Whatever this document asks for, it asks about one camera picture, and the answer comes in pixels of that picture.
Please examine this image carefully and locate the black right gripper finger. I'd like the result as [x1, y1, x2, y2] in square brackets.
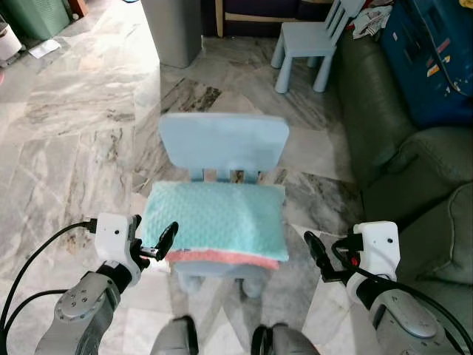
[304, 231, 332, 276]

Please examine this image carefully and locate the teal dotted pillow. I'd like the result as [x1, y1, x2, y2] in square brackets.
[140, 180, 289, 261]

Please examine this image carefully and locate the pink pillow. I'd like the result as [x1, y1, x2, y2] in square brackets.
[164, 249, 282, 271]

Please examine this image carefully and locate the green leather sofa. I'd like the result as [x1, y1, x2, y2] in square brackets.
[333, 30, 473, 355]

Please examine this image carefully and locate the grey robot right leg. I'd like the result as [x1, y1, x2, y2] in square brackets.
[251, 323, 320, 355]

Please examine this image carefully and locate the light blue child chair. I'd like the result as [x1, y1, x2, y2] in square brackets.
[270, 0, 367, 95]
[159, 112, 290, 298]

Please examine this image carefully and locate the grey trash bin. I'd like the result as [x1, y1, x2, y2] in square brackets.
[140, 0, 204, 69]

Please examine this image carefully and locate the white paper sheet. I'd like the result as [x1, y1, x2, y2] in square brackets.
[28, 39, 62, 60]

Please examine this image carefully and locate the blue suitcase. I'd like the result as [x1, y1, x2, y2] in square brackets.
[381, 0, 473, 128]

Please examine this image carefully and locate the green air purifier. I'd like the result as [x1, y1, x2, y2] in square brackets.
[0, 0, 75, 41]

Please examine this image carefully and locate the white patterned cloth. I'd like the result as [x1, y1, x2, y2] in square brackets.
[351, 6, 392, 39]

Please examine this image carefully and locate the dark wooden framed furniture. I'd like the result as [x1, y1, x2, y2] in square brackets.
[214, 0, 337, 38]

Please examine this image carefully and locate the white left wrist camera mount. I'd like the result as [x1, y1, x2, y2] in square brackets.
[94, 213, 143, 285]

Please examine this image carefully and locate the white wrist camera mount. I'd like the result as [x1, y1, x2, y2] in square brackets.
[353, 220, 401, 280]
[94, 213, 143, 285]

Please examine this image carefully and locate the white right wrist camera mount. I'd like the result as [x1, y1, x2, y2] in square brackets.
[353, 220, 401, 280]

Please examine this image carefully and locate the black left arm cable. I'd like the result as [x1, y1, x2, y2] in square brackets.
[0, 218, 98, 348]

